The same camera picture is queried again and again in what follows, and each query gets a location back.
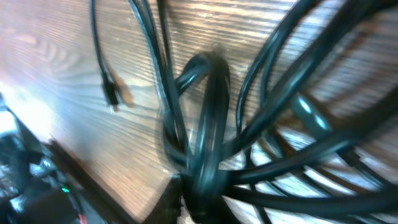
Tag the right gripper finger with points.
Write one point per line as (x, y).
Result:
(169, 206)

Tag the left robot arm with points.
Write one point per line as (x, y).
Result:
(33, 190)

